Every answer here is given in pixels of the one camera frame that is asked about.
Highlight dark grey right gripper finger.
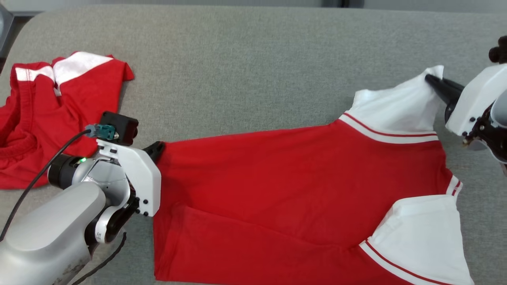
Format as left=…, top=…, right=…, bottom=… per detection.
left=425, top=74, right=462, bottom=105
left=443, top=78, right=465, bottom=92

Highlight black left camera cable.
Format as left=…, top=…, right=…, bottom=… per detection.
left=0, top=130, right=91, bottom=242

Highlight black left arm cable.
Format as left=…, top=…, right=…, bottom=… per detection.
left=73, top=233, right=127, bottom=285

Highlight red shirt with white sleeves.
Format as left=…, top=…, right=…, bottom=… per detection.
left=152, top=65, right=476, bottom=285

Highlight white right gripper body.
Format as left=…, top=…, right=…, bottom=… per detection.
left=446, top=63, right=507, bottom=137

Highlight grey metal table leg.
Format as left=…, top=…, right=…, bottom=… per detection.
left=0, top=4, right=16, bottom=74

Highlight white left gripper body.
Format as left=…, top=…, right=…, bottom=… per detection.
left=97, top=139, right=162, bottom=217

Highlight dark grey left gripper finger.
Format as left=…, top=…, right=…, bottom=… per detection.
left=143, top=141, right=166, bottom=163

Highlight teal cable connector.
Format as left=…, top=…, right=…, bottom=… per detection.
left=85, top=124, right=119, bottom=141

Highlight red shorts with white trim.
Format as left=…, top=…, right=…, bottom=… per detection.
left=0, top=51, right=135, bottom=190

